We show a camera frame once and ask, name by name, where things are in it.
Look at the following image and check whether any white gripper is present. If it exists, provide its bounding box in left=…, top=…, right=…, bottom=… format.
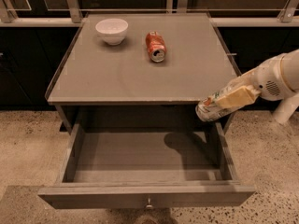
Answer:
left=214, top=53, right=295, bottom=108

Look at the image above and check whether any green white 7up can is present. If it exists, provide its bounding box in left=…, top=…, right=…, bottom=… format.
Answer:
left=194, top=80, right=247, bottom=123

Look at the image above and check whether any grey top drawer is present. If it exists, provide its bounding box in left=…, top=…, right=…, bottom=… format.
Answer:
left=38, top=123, right=255, bottom=209

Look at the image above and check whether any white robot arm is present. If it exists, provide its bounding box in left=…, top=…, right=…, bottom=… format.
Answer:
left=215, top=50, right=299, bottom=108

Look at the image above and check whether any orange soda can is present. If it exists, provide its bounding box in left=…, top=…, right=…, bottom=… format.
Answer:
left=146, top=31, right=166, bottom=63

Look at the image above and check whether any grey cabinet with counter top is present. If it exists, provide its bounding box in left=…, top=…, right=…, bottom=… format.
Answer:
left=46, top=13, right=240, bottom=129

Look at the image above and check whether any metal drawer knob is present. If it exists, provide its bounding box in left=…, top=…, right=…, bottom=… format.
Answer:
left=145, top=198, right=154, bottom=210

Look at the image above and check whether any white ceramic bowl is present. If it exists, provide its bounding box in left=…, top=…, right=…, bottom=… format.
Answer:
left=95, top=19, right=129, bottom=45

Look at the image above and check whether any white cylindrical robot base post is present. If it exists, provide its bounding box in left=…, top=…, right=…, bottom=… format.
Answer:
left=273, top=93, right=299, bottom=124

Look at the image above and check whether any grey metal railing frame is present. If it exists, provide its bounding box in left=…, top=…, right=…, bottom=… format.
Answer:
left=0, top=0, right=299, bottom=27

